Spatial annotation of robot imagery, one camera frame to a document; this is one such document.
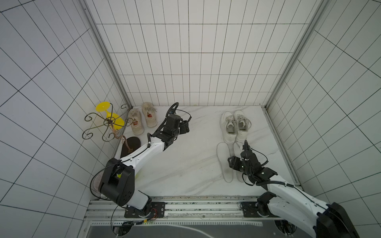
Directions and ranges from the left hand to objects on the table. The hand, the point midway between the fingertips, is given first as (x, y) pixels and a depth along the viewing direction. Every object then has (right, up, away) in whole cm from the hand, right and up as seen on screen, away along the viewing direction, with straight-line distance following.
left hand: (181, 126), depth 87 cm
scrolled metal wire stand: (-30, -2, -22) cm, 38 cm away
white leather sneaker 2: (+41, +1, +10) cm, 43 cm away
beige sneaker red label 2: (-26, +10, +22) cm, 35 cm away
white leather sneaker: (+32, -1, +10) cm, 33 cm away
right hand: (+30, -19, -1) cm, 35 cm away
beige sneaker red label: (-32, -1, +13) cm, 34 cm away
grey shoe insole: (+27, -19, +6) cm, 33 cm away
